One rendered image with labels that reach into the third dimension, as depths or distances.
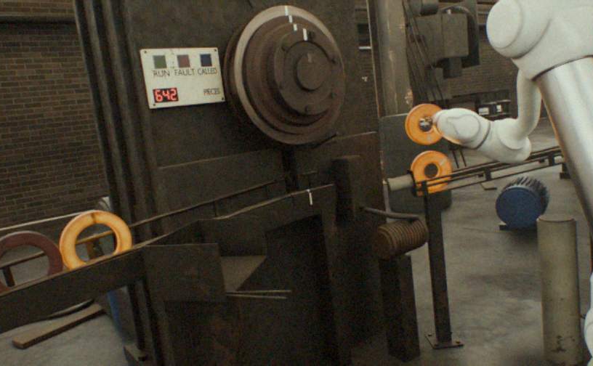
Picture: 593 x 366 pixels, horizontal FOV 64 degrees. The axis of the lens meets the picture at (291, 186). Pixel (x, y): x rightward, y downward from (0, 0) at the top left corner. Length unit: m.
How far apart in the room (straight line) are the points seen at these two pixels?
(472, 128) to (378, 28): 4.75
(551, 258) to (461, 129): 0.60
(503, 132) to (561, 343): 0.81
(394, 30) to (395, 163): 2.10
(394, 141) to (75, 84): 4.93
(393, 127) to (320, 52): 2.73
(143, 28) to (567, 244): 1.56
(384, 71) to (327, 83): 4.47
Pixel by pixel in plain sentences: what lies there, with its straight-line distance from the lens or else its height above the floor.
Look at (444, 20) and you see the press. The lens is 9.52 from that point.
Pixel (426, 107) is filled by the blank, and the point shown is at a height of 0.95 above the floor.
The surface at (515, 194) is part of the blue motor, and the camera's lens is 3.50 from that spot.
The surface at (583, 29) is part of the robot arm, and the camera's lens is 1.05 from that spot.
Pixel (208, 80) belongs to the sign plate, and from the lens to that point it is 1.65.
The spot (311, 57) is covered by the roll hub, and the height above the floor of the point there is 1.16.
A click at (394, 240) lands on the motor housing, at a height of 0.49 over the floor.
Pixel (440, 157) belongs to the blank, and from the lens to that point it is 1.91.
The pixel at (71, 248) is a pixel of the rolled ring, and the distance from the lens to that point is 1.39.
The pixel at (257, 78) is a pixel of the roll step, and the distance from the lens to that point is 1.56.
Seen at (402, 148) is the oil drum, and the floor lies 0.59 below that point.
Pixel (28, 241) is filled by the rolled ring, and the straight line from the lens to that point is 1.38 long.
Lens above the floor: 0.97
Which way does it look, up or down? 8 degrees down
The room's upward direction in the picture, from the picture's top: 7 degrees counter-clockwise
